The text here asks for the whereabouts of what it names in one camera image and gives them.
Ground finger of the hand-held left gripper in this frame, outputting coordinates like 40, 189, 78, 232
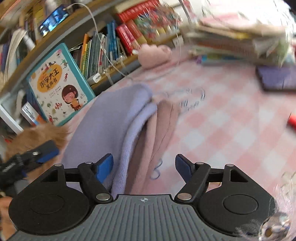
17, 140, 59, 172

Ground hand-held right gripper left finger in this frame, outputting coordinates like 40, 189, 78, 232
42, 153, 114, 204

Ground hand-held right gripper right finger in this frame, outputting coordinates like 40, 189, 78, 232
174, 154, 249, 204

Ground pink knit garment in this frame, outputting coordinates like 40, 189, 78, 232
125, 100, 181, 195

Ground purple sweater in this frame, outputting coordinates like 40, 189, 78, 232
61, 83, 158, 195

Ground person's left forearm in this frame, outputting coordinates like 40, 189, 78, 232
0, 197, 15, 240

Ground fluffy orange and white cat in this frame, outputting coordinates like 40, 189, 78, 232
5, 122, 71, 172

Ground white orange product box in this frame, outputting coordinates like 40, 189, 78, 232
21, 102, 47, 126

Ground pink checkered cartoon tablecloth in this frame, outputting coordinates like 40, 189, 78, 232
69, 46, 296, 209

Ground teal children's picture book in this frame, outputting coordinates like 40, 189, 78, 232
25, 43, 96, 127

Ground white charger plug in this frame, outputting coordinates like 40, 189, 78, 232
87, 73, 102, 85

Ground person's fluffy pink clothing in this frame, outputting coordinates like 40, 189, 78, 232
235, 174, 296, 241

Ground row of shelf-top books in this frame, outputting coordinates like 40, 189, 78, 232
0, 0, 47, 81

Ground row of thin children's books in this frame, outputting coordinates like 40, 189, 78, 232
79, 21, 127, 79

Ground pink plush toy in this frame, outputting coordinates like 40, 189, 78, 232
138, 44, 173, 69

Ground red pen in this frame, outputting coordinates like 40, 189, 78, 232
287, 113, 296, 130

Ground purple notebook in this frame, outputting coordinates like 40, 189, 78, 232
255, 65, 296, 91

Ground stack of assorted books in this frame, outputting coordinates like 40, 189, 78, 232
180, 14, 292, 67

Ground smartphone with lit screen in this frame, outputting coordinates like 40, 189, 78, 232
38, 5, 70, 37

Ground row of thick red books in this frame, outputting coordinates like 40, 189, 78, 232
114, 0, 176, 55

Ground colourful flower ornament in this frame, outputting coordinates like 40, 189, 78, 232
136, 5, 183, 35

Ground white charging cable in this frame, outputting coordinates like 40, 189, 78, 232
62, 3, 130, 80

